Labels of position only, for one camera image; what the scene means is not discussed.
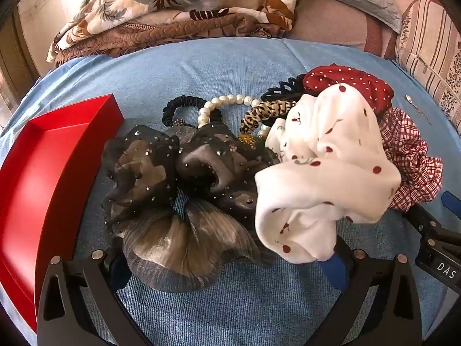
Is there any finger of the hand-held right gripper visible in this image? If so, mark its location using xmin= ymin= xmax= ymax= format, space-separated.
xmin=441 ymin=191 xmax=461 ymax=221
xmin=403 ymin=204 xmax=461 ymax=256

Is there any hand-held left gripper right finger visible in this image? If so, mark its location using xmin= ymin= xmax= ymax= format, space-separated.
xmin=320 ymin=247 xmax=424 ymax=346

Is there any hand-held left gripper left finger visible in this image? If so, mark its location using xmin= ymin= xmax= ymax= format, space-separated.
xmin=36 ymin=249 xmax=152 ymax=346

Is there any grey organza scrunchie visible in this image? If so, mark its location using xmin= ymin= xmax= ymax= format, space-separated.
xmin=101 ymin=123 xmax=278 ymax=292

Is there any red plaid scrunchie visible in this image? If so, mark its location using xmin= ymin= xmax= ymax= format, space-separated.
xmin=378 ymin=108 xmax=443 ymax=213

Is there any white cherry print scrunchie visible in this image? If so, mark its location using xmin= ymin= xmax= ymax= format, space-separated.
xmin=254 ymin=83 xmax=402 ymax=264

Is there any red tray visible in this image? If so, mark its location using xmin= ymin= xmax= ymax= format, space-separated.
xmin=0 ymin=94 xmax=125 ymax=332

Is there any red polka dot scrunchie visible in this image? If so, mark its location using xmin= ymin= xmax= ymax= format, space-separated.
xmin=303 ymin=64 xmax=395 ymax=116

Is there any leopard print hair tie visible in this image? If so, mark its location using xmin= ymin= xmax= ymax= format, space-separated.
xmin=238 ymin=99 xmax=299 ymax=151

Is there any black braided hair tie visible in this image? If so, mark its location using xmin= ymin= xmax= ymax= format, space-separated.
xmin=161 ymin=95 xmax=224 ymax=128

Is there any black bow hair clip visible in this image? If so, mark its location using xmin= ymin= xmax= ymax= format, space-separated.
xmin=259 ymin=75 xmax=307 ymax=103

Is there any large pearl bracelet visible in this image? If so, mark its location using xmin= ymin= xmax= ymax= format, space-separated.
xmin=197 ymin=95 xmax=274 ymax=143

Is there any small silver pin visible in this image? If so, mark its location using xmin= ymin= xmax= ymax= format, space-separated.
xmin=405 ymin=94 xmax=433 ymax=125

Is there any striped floral pillow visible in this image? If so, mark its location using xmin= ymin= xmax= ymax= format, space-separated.
xmin=395 ymin=0 xmax=461 ymax=134

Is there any pink patterned bedsheet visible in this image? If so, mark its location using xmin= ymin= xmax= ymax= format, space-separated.
xmin=288 ymin=0 xmax=461 ymax=62

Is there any blue cloth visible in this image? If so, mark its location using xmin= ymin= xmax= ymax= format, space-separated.
xmin=0 ymin=37 xmax=461 ymax=346

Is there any brown quilted blanket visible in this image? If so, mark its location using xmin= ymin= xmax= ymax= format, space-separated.
xmin=54 ymin=7 xmax=289 ymax=65

